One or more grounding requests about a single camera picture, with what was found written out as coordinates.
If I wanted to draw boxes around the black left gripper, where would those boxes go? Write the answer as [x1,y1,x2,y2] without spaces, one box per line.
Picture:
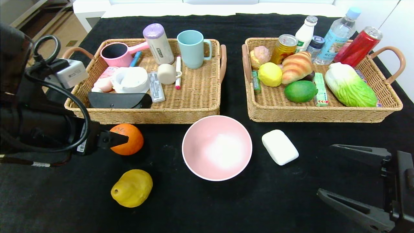
[54,115,129,155]

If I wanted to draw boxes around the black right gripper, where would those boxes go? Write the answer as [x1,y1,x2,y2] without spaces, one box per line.
[316,144,414,233]

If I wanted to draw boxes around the orange fruit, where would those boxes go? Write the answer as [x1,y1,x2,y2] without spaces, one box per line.
[109,124,144,156]

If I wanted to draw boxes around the green lime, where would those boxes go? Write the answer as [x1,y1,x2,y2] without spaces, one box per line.
[284,80,319,103]

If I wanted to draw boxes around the brown striped croissant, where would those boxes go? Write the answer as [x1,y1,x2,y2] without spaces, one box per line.
[281,51,314,84]

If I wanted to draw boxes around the black glasses case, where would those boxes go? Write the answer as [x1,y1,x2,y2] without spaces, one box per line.
[88,92,153,109]

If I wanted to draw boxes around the yellow pear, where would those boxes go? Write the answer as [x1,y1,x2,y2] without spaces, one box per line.
[111,169,153,208]

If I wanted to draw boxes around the pink white tube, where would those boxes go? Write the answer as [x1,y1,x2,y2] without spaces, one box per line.
[92,66,119,93]

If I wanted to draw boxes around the white round container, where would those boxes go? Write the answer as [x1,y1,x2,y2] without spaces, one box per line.
[111,67,150,94]

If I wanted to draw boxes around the clear plastic tool pack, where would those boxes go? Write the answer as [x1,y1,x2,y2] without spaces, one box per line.
[149,72,165,103]

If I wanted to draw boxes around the pink scoop cup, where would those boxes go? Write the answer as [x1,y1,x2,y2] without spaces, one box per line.
[100,41,150,68]

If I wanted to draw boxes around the small cream cup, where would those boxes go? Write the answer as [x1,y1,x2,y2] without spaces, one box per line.
[158,64,182,85]

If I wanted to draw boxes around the white marker pink cap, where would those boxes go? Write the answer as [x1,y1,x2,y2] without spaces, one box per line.
[175,56,182,90]

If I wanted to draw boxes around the white soap bar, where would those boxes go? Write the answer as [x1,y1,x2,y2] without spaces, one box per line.
[261,129,299,166]

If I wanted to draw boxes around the green white cabbage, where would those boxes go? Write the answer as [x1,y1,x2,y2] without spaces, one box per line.
[325,62,378,107]

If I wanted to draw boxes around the green white candy pack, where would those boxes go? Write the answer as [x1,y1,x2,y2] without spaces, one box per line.
[314,72,330,107]

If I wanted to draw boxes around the cream tumbler purple lid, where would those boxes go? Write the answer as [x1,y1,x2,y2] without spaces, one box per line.
[143,23,175,65]

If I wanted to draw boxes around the pink bowl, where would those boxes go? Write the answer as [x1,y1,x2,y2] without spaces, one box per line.
[182,115,253,181]

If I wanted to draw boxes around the colourful snack packet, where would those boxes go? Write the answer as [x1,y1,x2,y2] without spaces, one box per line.
[354,68,382,108]

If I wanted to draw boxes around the light blue mug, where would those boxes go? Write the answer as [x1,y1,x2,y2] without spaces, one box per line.
[177,30,213,69]

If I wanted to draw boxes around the black tablecloth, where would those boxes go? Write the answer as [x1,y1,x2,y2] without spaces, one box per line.
[0,14,414,233]

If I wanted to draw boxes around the red drink can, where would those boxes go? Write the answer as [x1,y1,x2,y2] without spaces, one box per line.
[333,27,382,68]

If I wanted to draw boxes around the brown wooden shelf unit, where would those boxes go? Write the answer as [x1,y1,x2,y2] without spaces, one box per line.
[10,0,76,39]

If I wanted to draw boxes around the small blue-capped bottle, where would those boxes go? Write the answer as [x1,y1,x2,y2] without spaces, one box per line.
[306,36,325,63]

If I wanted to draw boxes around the yellow lemon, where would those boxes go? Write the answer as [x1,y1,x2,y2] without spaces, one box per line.
[258,62,283,87]

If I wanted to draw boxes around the clear water bottle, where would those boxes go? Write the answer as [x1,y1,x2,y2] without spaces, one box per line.
[314,6,361,66]

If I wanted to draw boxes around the green gum pack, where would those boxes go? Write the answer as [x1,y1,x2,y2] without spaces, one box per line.
[252,71,262,95]

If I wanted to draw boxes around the yellow drink can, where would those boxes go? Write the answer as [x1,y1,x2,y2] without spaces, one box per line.
[270,34,298,65]

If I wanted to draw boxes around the white milk bottle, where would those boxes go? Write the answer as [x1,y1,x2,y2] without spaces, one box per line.
[294,16,318,54]

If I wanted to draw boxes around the pink yellow bun toy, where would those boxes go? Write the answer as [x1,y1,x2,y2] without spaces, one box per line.
[249,46,271,70]

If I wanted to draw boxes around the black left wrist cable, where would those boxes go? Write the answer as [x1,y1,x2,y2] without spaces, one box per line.
[24,35,93,154]

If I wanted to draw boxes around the braided labelled arm cable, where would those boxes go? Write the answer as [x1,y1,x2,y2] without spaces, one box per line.
[0,152,73,168]

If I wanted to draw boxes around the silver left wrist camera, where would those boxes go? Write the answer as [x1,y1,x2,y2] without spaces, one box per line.
[49,59,89,89]

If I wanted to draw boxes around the wicker basket brown handles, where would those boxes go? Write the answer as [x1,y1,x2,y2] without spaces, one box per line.
[61,38,227,125]
[242,37,406,123]

